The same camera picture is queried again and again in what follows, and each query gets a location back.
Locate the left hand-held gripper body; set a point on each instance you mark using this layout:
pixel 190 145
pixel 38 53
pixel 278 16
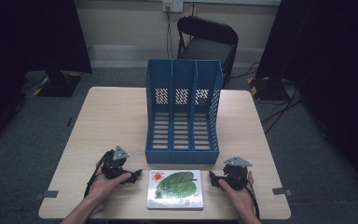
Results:
pixel 113 165

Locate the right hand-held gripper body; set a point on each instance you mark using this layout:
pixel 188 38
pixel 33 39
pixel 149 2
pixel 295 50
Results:
pixel 236 174

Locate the green leaf picture book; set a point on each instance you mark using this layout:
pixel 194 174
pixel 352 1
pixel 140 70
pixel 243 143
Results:
pixel 175 188

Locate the blue plastic file rack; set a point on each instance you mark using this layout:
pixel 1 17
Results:
pixel 183 74

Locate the person's left hand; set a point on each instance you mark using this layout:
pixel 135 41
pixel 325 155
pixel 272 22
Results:
pixel 105 186

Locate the person's right hand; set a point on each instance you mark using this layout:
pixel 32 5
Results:
pixel 239 197

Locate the grey tape strip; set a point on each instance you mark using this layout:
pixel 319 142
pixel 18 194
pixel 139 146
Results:
pixel 48 194
pixel 282 191

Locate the black stand base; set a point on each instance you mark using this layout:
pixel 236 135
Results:
pixel 59 84
pixel 265 88

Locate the black folding chair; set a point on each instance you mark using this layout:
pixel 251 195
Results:
pixel 208 46

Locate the dark curtain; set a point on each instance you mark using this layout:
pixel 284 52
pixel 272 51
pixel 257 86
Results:
pixel 332 62

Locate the white wall socket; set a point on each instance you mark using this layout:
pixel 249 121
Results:
pixel 172 5

